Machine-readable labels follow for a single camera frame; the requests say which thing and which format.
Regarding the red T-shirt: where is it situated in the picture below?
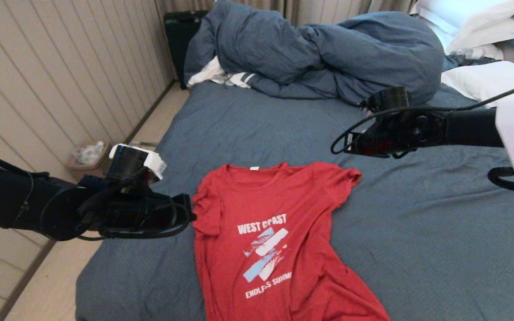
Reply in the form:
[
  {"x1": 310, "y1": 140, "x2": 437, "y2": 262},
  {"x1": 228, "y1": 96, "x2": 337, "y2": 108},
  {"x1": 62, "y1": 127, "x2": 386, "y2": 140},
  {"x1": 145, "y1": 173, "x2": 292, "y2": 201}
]
[{"x1": 192, "y1": 162, "x2": 391, "y2": 321}]

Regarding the large white pillow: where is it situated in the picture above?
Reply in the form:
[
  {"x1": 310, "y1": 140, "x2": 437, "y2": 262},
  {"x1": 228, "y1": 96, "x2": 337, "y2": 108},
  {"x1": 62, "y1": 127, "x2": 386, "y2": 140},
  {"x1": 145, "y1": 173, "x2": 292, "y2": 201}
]
[{"x1": 441, "y1": 61, "x2": 514, "y2": 107}]

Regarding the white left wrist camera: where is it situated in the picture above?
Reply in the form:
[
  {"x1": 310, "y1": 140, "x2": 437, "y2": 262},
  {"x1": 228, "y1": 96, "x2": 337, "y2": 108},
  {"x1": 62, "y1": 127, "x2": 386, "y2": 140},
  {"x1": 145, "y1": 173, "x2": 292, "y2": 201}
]
[{"x1": 150, "y1": 154, "x2": 167, "y2": 180}]

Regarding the clear plastic bottle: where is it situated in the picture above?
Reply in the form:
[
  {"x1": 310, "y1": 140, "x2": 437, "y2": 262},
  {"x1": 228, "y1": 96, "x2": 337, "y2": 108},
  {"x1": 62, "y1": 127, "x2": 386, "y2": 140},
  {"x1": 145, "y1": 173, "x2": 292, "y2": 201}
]
[{"x1": 449, "y1": 48, "x2": 485, "y2": 61}]

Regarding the black hanging strap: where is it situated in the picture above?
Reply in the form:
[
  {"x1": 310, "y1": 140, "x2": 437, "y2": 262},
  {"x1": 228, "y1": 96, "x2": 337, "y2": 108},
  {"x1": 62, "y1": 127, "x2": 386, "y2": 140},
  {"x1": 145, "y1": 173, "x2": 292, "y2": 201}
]
[{"x1": 488, "y1": 167, "x2": 514, "y2": 193}]

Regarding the clear plastic bin bag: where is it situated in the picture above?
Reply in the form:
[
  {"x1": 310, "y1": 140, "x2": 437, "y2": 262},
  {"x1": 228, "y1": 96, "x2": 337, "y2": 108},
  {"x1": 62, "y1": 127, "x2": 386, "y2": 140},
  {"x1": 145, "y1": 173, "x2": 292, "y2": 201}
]
[{"x1": 73, "y1": 141, "x2": 105, "y2": 165}]

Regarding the white striped garment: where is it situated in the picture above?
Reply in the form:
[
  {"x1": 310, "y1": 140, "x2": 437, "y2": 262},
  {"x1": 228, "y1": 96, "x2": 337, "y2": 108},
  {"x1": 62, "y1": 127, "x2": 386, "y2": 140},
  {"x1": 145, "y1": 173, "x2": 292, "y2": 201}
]
[{"x1": 187, "y1": 56, "x2": 256, "y2": 89}]

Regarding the blue-grey bed sheet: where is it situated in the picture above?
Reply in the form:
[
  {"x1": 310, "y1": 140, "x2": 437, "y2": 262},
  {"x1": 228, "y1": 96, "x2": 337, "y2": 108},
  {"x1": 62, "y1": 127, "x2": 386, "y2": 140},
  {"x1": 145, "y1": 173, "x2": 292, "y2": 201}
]
[{"x1": 75, "y1": 80, "x2": 514, "y2": 321}]

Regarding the black suitcase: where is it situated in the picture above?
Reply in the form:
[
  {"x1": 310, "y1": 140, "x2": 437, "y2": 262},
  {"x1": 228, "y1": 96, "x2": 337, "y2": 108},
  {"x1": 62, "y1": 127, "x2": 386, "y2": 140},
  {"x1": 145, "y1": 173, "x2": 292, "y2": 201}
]
[{"x1": 163, "y1": 11, "x2": 210, "y2": 90}]

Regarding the crumpled blue-grey duvet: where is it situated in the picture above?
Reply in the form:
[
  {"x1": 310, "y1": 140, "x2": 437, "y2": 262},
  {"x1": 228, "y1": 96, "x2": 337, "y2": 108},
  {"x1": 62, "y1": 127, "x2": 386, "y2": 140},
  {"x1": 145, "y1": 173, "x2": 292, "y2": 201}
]
[{"x1": 184, "y1": 0, "x2": 444, "y2": 113}]

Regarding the brown trash bin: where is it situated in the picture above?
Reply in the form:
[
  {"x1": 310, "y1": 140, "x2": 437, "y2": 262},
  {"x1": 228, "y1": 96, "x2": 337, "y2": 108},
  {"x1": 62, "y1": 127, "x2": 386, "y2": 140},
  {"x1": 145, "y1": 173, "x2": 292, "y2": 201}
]
[{"x1": 66, "y1": 142, "x2": 116, "y2": 182}]

